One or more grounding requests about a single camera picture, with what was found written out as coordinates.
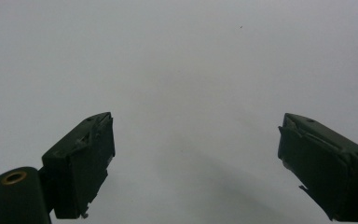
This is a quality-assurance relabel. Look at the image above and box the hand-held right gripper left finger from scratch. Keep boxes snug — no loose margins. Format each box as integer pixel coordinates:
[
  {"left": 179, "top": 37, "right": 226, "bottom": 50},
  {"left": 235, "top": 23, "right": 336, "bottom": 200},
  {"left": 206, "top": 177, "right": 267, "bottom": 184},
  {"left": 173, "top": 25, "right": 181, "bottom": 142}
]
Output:
[{"left": 38, "top": 111, "right": 117, "bottom": 220}]

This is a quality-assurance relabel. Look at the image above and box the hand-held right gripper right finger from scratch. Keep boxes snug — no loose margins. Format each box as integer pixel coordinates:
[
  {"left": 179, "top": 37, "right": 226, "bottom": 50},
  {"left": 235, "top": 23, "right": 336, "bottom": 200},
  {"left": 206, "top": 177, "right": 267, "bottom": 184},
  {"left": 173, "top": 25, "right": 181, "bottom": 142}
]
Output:
[{"left": 277, "top": 112, "right": 358, "bottom": 223}]

